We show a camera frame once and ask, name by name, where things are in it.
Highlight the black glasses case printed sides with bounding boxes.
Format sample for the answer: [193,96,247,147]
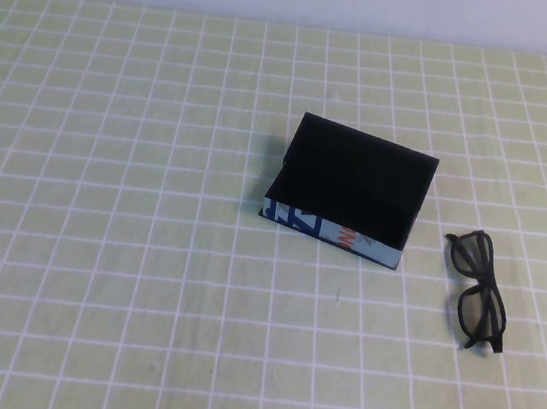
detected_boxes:
[251,106,445,276]

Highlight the black-framed glasses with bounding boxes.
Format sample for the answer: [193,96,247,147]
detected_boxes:
[430,225,521,356]

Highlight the green white-grid tablecloth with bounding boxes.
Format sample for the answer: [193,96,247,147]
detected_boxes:
[0,0,547,409]

